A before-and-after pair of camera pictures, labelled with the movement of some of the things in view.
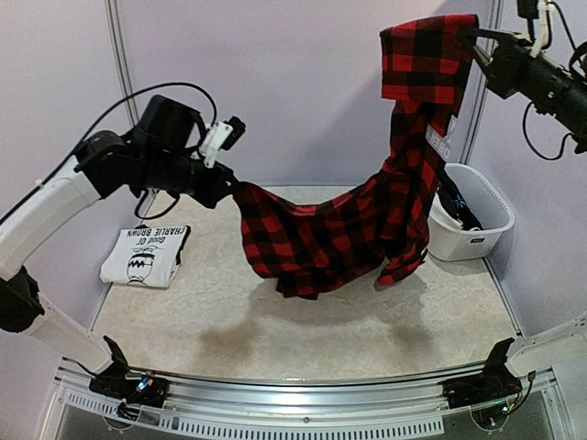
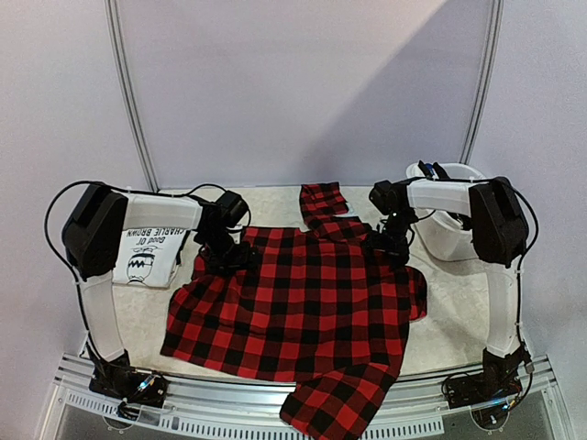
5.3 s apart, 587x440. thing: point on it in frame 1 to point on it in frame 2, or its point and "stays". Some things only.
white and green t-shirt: (145, 256) stays
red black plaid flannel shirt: (383, 224) to (318, 305)
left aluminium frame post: (119, 44) stays
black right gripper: (497, 60) to (393, 245)
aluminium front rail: (400, 406) stays
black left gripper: (215, 190) to (246, 261)
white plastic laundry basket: (447, 240) stays
